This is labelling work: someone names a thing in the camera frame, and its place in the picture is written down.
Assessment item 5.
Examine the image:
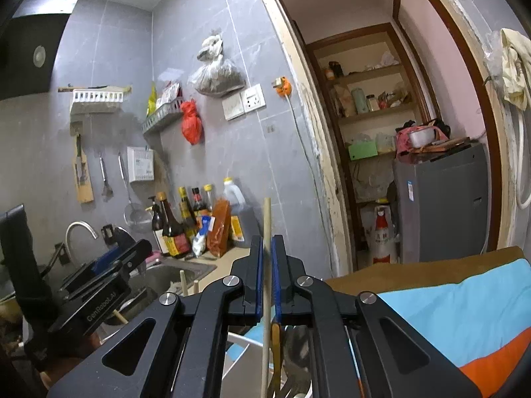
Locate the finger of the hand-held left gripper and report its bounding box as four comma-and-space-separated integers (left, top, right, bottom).
58, 238, 153, 300
89, 224, 139, 269

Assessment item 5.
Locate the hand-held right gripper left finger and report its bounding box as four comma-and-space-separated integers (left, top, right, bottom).
45, 234, 265, 398

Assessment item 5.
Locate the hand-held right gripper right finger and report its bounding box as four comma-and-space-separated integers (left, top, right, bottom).
271, 234, 484, 398

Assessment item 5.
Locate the white utensil holder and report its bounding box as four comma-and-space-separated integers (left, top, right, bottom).
220, 323, 316, 398

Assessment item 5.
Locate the pump bottle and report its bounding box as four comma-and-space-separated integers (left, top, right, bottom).
150, 204, 167, 254

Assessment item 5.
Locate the steel sink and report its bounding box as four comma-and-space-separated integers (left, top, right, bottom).
104, 256, 217, 326

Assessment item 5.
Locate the dark soy sauce bottle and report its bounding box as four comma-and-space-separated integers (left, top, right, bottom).
156, 191, 192, 258

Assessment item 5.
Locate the steel faucet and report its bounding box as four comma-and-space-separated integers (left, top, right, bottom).
65, 221, 99, 267

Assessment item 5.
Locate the yellow cap sauce bottle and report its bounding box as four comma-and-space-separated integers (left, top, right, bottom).
178, 186, 200, 238

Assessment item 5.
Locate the blue and white packet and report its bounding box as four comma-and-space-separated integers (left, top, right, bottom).
191, 215, 217, 258

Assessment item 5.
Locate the red seasoning packet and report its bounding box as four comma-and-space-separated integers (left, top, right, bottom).
206, 198, 232, 258

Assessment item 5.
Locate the yellow chopstick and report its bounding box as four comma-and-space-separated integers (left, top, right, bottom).
271, 322, 284, 398

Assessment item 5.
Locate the large oil jug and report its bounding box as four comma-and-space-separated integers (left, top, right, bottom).
221, 177, 261, 250

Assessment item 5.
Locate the hanging metal tool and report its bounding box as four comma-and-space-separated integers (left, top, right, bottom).
98, 153, 114, 200

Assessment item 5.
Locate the red cap black bottle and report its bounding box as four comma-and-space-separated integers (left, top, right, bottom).
191, 187, 210, 217

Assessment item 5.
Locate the black flat object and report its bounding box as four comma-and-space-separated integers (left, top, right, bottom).
0, 204, 59, 329

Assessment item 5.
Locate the clear bottle yellow cap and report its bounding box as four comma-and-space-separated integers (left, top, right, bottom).
203, 183, 219, 217

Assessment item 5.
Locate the wooden knife board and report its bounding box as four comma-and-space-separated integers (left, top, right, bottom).
70, 121, 96, 205

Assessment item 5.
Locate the red and white plastic bottle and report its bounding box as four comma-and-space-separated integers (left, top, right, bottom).
372, 199, 398, 265

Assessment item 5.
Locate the red plastic bag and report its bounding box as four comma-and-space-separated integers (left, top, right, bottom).
181, 99, 204, 147

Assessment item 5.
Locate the green box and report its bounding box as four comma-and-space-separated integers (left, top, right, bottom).
347, 141, 379, 161

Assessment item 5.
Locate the grey washing machine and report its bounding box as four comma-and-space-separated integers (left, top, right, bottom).
392, 143, 491, 265

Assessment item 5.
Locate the plastic bag of dried goods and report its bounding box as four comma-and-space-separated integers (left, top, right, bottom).
188, 34, 246, 99

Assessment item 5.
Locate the orange plug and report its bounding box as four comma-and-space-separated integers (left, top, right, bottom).
271, 76, 293, 99

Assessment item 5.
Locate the red cloth bundle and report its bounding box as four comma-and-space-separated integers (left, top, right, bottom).
394, 119, 451, 155

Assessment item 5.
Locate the wooden shelf unit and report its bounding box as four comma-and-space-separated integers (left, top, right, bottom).
306, 22, 435, 267

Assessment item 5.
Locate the green thermos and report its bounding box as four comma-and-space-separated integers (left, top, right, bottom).
351, 87, 368, 115

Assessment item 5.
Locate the metal pot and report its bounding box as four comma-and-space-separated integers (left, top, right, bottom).
408, 128, 437, 149

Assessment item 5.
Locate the black range hood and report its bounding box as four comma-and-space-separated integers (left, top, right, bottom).
0, 0, 80, 101

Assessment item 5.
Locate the wooden cutting board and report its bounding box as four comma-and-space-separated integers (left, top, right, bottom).
415, 136, 472, 155

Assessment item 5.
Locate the cream cloth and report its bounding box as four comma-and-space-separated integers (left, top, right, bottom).
499, 28, 531, 111

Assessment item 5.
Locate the hanging wire strainer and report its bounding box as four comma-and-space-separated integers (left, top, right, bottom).
118, 153, 153, 233

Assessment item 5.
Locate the white wall box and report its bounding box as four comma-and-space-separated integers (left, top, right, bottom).
126, 145, 155, 184

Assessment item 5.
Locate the thin power cable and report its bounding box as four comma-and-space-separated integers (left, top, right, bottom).
285, 95, 338, 275

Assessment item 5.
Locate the grey wall shelf basket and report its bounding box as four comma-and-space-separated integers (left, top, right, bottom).
142, 97, 185, 136

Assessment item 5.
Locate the white wall rack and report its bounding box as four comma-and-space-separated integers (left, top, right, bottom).
70, 86, 126, 115

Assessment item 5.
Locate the white wall switch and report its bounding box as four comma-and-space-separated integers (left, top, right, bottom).
221, 92, 246, 122

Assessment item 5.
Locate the white wall socket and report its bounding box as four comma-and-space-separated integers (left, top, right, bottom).
242, 84, 265, 113

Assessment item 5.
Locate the white hose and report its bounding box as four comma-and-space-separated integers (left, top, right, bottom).
513, 107, 531, 211

